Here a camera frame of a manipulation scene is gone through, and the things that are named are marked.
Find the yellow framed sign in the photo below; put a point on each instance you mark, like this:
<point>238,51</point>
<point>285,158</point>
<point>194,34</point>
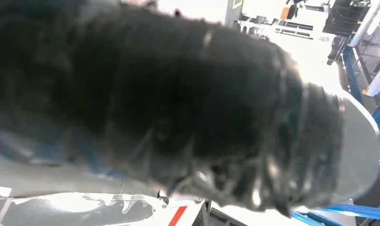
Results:
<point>237,3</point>

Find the orange brown box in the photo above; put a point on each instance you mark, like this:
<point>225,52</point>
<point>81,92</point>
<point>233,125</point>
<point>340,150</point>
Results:
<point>285,13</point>

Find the blue metal shelf rack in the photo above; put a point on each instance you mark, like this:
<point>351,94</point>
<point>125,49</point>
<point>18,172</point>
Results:
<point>352,78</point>

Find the black bulky object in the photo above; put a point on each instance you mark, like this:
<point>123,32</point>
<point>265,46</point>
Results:
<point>345,17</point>

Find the white frame table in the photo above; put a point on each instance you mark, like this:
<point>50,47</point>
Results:
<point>283,29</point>

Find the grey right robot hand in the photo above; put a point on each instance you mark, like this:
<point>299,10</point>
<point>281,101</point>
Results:
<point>177,109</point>

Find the person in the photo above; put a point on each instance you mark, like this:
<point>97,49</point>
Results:
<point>294,9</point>

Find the white panel with red stripe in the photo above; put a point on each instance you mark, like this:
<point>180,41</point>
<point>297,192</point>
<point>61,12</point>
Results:
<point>177,216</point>

